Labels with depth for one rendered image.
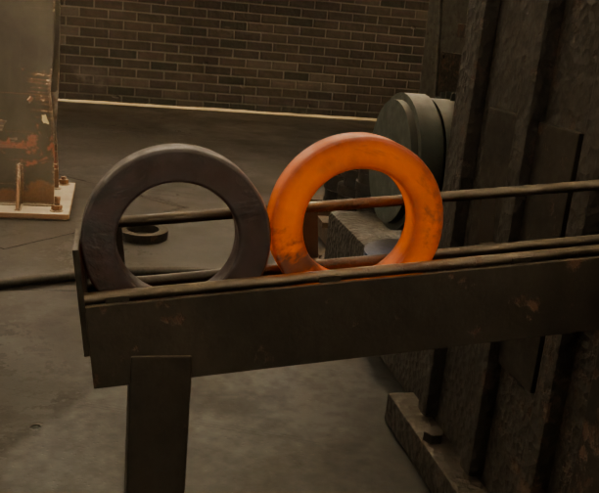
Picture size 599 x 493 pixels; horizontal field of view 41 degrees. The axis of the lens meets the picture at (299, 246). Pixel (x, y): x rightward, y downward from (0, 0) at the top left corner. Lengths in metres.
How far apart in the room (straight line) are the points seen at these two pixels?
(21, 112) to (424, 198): 2.61
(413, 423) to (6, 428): 0.83
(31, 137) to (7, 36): 0.39
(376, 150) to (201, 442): 1.02
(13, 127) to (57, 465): 1.93
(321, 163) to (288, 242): 0.09
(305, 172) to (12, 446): 1.07
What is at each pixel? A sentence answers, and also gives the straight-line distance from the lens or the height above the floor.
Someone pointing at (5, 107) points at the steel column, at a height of 0.41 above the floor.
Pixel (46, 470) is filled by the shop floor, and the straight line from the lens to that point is 1.62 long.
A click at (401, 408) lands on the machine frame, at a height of 0.07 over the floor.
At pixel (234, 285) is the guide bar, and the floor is 0.60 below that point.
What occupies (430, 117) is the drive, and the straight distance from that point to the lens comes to 2.12.
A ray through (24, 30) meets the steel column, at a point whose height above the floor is 0.70.
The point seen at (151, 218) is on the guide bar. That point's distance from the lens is 0.84.
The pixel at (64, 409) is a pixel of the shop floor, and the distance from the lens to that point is 1.83.
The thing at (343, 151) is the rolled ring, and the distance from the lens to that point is 0.79.
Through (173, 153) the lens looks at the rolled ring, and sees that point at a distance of 0.76.
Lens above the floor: 0.86
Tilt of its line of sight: 16 degrees down
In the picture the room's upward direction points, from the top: 5 degrees clockwise
